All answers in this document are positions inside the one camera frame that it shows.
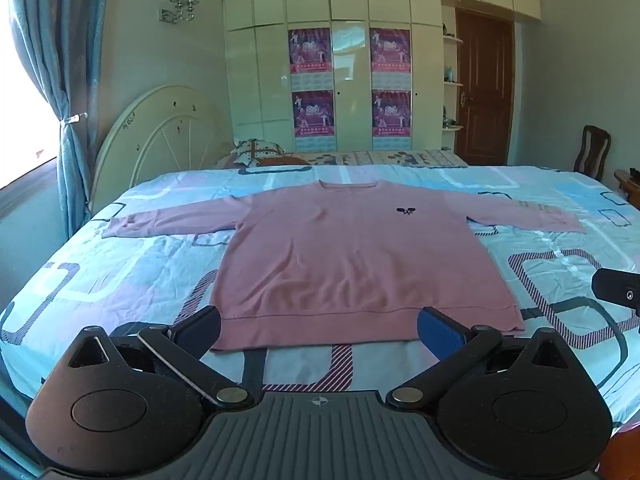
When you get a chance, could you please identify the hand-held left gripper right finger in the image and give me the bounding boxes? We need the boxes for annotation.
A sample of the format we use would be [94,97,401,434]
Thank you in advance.
[386,306,577,407]

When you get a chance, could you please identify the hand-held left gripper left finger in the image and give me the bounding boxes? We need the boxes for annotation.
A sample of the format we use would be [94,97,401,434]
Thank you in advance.
[66,304,257,407]

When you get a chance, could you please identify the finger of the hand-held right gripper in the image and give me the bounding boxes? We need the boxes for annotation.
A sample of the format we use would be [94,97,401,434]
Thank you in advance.
[591,268,640,317]

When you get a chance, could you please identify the pink sweater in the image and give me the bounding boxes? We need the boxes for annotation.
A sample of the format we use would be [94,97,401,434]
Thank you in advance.
[101,178,589,352]

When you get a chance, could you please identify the wooden side table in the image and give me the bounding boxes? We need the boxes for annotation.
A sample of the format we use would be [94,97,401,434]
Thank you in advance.
[613,167,640,197]

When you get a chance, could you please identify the patterned blue bed sheet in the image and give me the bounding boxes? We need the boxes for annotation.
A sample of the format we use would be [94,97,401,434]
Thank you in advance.
[0,162,640,433]

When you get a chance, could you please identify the dark wooden chair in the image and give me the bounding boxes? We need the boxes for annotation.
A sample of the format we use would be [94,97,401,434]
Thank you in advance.
[573,124,612,181]

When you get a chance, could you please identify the floral blanket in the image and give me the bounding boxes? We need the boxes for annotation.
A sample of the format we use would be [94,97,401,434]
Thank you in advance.
[287,148,470,168]

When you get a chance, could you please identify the patterned pillow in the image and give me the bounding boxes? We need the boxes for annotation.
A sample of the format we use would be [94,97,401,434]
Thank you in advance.
[233,138,287,167]

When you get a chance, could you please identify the cream round headboard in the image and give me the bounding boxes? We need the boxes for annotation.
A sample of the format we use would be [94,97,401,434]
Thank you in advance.
[88,84,234,217]

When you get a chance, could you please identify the brown wooden door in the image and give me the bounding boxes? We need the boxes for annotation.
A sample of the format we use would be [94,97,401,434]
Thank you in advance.
[454,7,516,166]

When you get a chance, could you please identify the white corner shelves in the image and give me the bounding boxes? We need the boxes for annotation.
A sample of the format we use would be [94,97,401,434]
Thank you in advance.
[441,7,464,134]

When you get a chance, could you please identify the cream wardrobe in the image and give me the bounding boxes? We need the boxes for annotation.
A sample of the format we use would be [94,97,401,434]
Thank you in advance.
[221,0,544,155]

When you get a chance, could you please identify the window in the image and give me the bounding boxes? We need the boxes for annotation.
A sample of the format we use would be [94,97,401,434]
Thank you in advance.
[0,0,59,192]

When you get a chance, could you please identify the blue curtain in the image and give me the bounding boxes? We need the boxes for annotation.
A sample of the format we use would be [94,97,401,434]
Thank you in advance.
[7,0,114,242]

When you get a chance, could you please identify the pink wall poster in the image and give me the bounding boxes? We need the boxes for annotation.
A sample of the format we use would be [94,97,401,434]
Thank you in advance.
[288,28,332,90]
[371,90,413,152]
[369,27,412,92]
[291,90,335,154]

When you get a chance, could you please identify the wall lamp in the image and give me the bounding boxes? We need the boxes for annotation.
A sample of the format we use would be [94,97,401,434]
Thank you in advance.
[158,0,201,25]

